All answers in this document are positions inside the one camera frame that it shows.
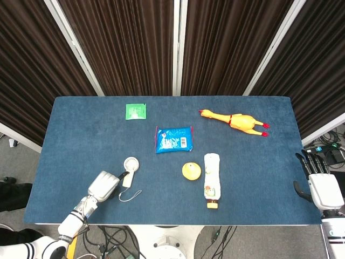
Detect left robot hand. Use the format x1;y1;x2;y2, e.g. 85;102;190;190
87;170;129;203

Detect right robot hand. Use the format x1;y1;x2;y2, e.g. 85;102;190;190
293;149;345;210

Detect white handheld fan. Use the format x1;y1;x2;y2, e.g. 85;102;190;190
118;157;142;203

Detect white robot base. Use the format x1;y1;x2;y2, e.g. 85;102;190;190
126;225;205;259

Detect black power adapter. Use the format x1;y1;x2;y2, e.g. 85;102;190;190
325;149;345;164

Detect yellow floor tape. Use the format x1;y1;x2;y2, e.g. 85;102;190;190
66;234;79;259

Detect green sachet packet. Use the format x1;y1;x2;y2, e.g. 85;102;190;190
125;103;148;120

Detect blue snack bag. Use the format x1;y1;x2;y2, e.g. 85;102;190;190
154;126;195;154

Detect blue felt table mat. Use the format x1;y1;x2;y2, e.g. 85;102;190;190
23;96;323;226

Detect yellow cone-shaped toy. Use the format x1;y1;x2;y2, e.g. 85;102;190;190
182;161;201;181

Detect yellow rubber chicken toy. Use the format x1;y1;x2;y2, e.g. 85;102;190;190
198;108;270;138

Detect white squeeze bottle yellow cap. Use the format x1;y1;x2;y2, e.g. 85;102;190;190
203;153;223;209

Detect brown pleated curtain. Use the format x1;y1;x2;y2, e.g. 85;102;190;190
0;0;345;146

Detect black floor cables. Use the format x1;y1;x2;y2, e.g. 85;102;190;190
78;226;141;259

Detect white partition frame post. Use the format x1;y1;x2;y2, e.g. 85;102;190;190
171;0;189;97

